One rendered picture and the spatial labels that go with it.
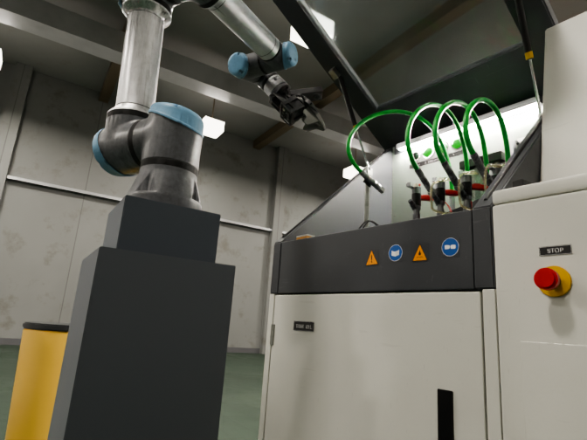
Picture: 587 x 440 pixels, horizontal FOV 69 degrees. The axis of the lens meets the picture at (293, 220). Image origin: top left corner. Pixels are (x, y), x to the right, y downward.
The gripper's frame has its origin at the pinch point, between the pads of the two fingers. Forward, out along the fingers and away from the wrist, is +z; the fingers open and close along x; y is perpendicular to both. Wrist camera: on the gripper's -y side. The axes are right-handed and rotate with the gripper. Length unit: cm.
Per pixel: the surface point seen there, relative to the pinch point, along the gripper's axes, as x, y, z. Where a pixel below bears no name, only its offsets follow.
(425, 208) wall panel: -26, -22, 38
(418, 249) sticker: 25, 23, 51
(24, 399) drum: -104, 143, -22
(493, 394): 31, 36, 79
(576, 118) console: 36, -26, 53
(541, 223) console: 45, 14, 63
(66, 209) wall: -700, 120, -530
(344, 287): 6, 35, 45
